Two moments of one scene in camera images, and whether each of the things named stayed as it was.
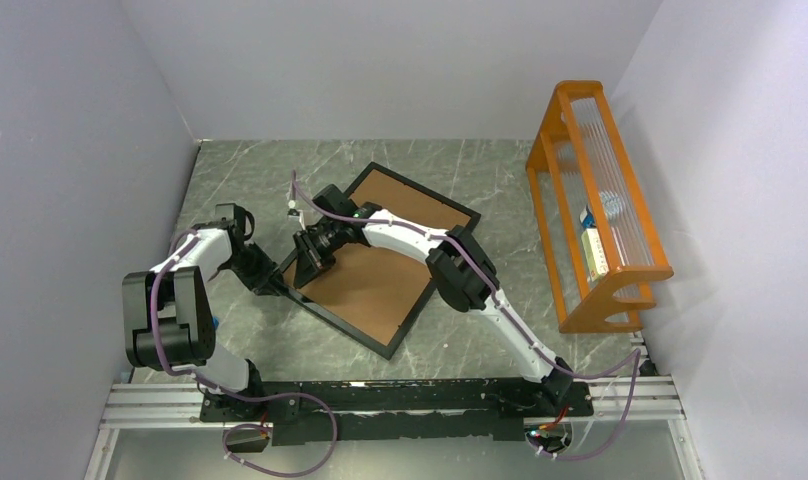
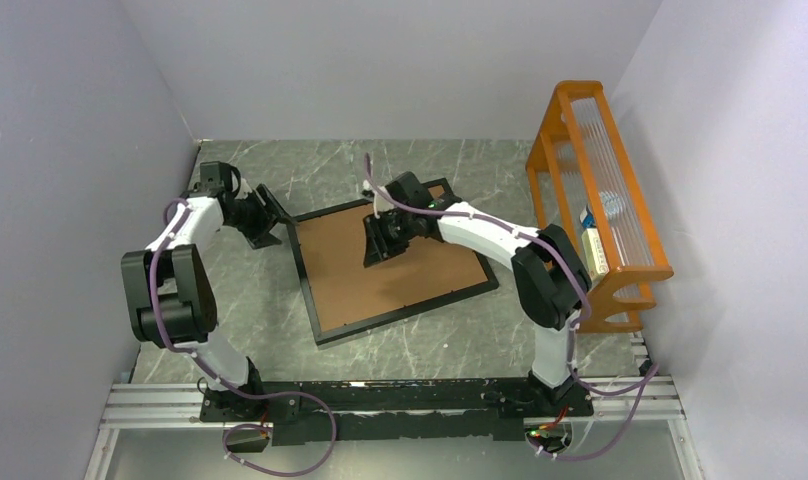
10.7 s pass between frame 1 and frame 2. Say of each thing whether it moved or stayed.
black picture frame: moved
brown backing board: moved
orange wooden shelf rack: stayed
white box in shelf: stayed
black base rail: stayed
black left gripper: moved
